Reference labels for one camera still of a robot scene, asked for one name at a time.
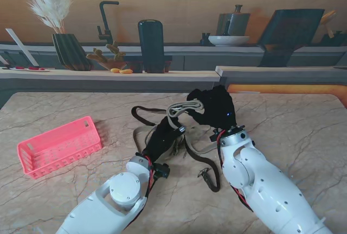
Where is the cactus plant in bowl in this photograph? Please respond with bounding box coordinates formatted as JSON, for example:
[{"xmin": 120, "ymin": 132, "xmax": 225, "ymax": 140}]
[{"xmin": 86, "ymin": 40, "xmax": 128, "ymax": 71}]

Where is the red black arm cable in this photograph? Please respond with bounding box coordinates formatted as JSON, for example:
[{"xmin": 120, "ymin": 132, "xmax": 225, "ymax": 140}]
[
  {"xmin": 143, "ymin": 155, "xmax": 157, "ymax": 199},
  {"xmin": 215, "ymin": 130, "xmax": 254, "ymax": 213}
]

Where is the yellow wooden spatula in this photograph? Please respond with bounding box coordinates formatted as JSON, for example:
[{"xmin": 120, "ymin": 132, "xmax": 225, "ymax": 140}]
[{"xmin": 321, "ymin": 10, "xmax": 338, "ymax": 38}]

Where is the dark low tray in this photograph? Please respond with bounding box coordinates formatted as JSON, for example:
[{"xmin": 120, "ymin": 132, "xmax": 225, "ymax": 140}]
[{"xmin": 123, "ymin": 54, "xmax": 174, "ymax": 73}]

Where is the black kitchen faucet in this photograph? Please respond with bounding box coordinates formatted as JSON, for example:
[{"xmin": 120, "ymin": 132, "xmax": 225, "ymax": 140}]
[{"xmin": 97, "ymin": 1, "xmax": 120, "ymax": 45}]

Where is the pink plastic storage basket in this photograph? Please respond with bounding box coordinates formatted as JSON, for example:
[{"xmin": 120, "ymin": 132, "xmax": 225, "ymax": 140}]
[{"xmin": 17, "ymin": 116, "xmax": 103, "ymax": 180}]

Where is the tall black cylinder container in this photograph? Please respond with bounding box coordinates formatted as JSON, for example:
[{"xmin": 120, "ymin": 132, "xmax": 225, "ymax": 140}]
[{"xmin": 137, "ymin": 20, "xmax": 165, "ymax": 74}]

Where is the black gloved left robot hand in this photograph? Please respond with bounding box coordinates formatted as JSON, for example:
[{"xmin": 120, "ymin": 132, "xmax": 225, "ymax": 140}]
[{"xmin": 142, "ymin": 116, "xmax": 187, "ymax": 163}]

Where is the dark tilted panel stand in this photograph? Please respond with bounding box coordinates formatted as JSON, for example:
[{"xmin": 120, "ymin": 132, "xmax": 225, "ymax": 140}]
[{"xmin": 256, "ymin": 8, "xmax": 325, "ymax": 68}]

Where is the dark brown woven belt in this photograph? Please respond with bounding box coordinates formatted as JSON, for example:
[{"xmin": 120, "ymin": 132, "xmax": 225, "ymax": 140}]
[{"xmin": 131, "ymin": 105, "xmax": 222, "ymax": 193}]

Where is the beige woven belt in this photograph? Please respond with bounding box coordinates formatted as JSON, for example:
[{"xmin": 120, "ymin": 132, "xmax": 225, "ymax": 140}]
[{"xmin": 132, "ymin": 100, "xmax": 217, "ymax": 161}]

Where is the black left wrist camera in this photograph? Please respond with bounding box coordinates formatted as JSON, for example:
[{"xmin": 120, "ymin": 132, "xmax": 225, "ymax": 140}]
[{"xmin": 153, "ymin": 163, "xmax": 170, "ymax": 179}]

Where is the red black right arm cable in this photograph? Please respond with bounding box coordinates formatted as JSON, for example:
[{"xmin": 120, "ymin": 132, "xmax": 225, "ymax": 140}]
[{"xmin": 215, "ymin": 130, "xmax": 254, "ymax": 213}]

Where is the white leaning board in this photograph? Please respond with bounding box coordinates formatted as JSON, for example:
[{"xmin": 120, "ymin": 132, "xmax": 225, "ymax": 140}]
[{"xmin": 5, "ymin": 28, "xmax": 40, "ymax": 67}]

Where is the grey ceramic jug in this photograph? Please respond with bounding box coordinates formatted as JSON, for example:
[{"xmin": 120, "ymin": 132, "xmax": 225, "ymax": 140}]
[{"xmin": 216, "ymin": 4, "xmax": 252, "ymax": 37}]

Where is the dark ribbed vase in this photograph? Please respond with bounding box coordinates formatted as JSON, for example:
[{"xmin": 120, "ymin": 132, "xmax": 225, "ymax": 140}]
[{"xmin": 52, "ymin": 33, "xmax": 92, "ymax": 71}]

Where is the red black left arm cable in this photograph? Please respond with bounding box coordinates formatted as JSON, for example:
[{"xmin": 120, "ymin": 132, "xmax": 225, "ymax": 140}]
[{"xmin": 143, "ymin": 155, "xmax": 157, "ymax": 199}]

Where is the white ceramic bowl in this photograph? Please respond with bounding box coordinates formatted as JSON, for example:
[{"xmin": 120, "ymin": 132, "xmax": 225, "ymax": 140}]
[{"xmin": 208, "ymin": 35, "xmax": 250, "ymax": 47}]

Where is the white pampas grass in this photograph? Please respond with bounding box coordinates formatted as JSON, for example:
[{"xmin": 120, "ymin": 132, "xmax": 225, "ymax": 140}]
[{"xmin": 0, "ymin": 0, "xmax": 74, "ymax": 34}]

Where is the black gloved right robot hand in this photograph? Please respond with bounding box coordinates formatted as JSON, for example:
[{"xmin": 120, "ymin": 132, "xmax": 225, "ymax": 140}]
[{"xmin": 186, "ymin": 85, "xmax": 237, "ymax": 129}]

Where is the grey kitchen counter wood top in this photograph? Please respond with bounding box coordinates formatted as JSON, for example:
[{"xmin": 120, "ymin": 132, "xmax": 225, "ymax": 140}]
[{"xmin": 0, "ymin": 42, "xmax": 347, "ymax": 109}]

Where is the plate with red food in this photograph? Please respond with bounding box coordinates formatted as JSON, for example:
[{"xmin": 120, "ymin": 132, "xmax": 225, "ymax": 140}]
[{"xmin": 9, "ymin": 66, "xmax": 52, "ymax": 73}]

